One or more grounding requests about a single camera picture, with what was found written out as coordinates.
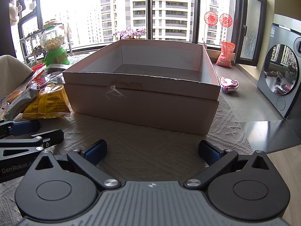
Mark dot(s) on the red yellow candy bag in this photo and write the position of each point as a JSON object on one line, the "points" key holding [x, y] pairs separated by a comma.
{"points": [[39, 74]]}

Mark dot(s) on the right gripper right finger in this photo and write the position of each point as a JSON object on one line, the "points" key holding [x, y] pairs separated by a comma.
{"points": [[219, 162]]}

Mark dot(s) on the metal shelf rack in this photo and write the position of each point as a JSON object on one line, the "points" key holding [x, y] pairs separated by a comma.
{"points": [[31, 48]]}

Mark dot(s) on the right red window decoration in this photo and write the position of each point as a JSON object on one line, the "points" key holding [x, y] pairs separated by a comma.
{"points": [[225, 20]]}

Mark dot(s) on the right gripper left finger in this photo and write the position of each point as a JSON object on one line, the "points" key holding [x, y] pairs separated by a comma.
{"points": [[85, 162]]}

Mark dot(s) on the green gumball machine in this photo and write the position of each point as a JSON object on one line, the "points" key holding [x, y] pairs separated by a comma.
{"points": [[51, 41]]}

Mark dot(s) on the pink orchid flower pot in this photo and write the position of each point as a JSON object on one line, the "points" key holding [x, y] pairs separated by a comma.
{"points": [[130, 34]]}

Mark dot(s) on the red white bag on floor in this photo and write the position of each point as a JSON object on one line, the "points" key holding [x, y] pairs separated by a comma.
{"points": [[228, 85]]}

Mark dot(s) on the left red window decoration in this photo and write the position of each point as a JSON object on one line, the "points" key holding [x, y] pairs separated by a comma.
{"points": [[210, 18]]}

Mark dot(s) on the yellow snack bag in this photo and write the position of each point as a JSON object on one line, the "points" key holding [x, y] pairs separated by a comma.
{"points": [[51, 102]]}

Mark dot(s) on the red window decoration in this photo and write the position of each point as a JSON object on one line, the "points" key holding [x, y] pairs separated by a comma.
{"points": [[210, 18], [225, 20]]}

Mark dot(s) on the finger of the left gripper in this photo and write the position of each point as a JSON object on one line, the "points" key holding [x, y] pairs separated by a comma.
{"points": [[9, 128], [45, 140]]}

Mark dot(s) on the grey snack bar packet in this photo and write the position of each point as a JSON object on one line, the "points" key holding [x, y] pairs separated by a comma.
{"points": [[17, 101]]}

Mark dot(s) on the white textured tablecloth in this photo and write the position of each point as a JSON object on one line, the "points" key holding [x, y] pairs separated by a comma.
{"points": [[136, 152]]}

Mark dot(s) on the grey washing machine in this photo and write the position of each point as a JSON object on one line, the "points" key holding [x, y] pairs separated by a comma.
{"points": [[279, 80]]}

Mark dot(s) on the black framed window door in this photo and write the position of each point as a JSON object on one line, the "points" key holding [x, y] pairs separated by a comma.
{"points": [[251, 32]]}

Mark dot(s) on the orange bag by window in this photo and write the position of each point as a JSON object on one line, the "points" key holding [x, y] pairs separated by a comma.
{"points": [[225, 57]]}

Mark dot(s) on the clear bag brown snacks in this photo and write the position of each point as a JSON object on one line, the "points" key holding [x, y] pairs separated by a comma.
{"points": [[56, 78]]}

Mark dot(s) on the pink cardboard box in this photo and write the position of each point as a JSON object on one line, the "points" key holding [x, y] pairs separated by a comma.
{"points": [[162, 84]]}

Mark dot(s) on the beige covered chair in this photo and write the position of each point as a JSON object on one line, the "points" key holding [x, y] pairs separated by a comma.
{"points": [[13, 73]]}

